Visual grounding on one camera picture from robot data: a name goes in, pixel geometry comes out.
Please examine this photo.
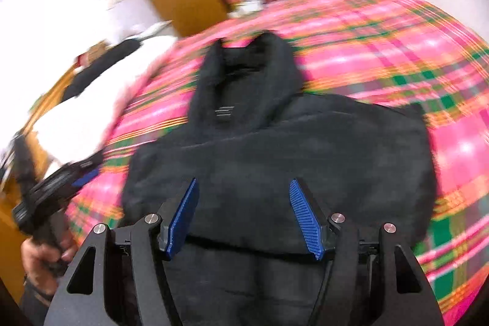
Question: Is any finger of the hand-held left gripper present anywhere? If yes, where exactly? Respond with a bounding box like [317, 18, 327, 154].
[72, 167, 102, 190]

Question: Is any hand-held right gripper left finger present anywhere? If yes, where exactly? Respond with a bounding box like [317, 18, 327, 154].
[45, 178, 200, 326]

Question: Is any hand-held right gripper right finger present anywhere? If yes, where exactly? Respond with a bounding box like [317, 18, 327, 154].
[288, 179, 446, 326]

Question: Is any black puffer jacket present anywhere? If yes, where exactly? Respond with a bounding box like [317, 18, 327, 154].
[122, 30, 439, 326]

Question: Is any person's left forearm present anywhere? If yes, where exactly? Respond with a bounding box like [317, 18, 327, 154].
[19, 278, 58, 326]

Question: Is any person's left hand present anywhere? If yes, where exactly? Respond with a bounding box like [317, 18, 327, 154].
[20, 221, 79, 290]

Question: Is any pale pink quilt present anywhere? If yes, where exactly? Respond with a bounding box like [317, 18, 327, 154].
[32, 35, 180, 176]

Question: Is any dark cloth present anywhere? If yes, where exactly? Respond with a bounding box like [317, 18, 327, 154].
[61, 38, 143, 102]

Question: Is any pink plaid bed sheet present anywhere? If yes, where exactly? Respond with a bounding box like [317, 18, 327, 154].
[63, 0, 489, 326]

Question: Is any wooden bed frame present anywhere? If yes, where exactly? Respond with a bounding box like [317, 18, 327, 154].
[0, 62, 79, 302]

